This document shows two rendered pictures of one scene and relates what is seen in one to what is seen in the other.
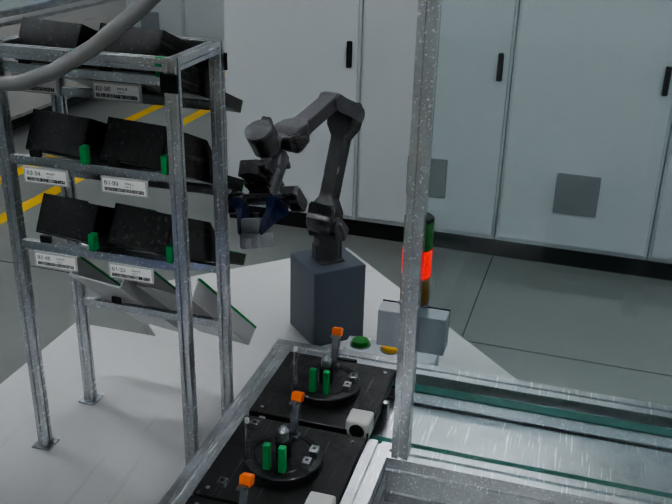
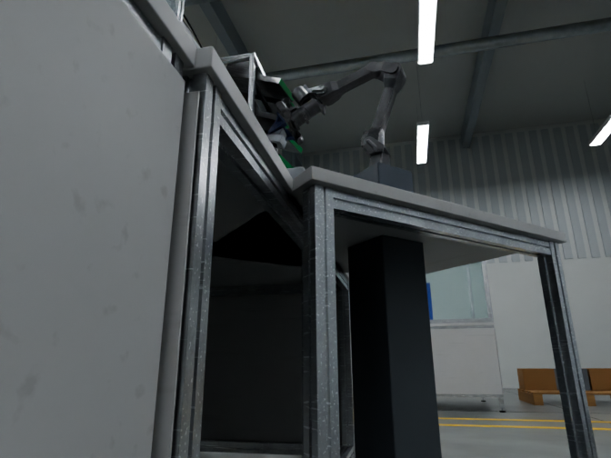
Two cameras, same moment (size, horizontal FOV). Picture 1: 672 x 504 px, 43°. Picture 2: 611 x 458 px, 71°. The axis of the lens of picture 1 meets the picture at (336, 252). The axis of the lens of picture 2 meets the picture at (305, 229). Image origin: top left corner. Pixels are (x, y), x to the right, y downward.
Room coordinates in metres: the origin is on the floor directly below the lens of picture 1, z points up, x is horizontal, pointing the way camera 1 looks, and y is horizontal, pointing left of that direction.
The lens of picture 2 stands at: (1.62, -1.22, 0.49)
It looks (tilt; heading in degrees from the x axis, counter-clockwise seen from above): 17 degrees up; 86
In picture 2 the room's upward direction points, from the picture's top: straight up
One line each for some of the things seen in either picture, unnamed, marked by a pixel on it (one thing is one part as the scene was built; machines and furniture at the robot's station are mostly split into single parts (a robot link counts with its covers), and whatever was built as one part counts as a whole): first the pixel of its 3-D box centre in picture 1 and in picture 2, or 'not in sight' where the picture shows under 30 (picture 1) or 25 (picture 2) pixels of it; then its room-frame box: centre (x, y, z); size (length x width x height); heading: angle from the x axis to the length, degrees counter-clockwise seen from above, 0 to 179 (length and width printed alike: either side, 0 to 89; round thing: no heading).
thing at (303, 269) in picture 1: (326, 294); (382, 204); (1.94, 0.02, 0.96); 0.14 x 0.14 x 0.20; 28
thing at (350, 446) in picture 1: (283, 444); not in sight; (1.25, 0.08, 1.01); 0.24 x 0.24 x 0.13; 74
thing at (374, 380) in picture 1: (325, 392); not in sight; (1.49, 0.01, 0.96); 0.24 x 0.24 x 0.02; 74
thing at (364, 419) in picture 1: (359, 424); not in sight; (1.37, -0.05, 0.97); 0.05 x 0.05 x 0.04; 74
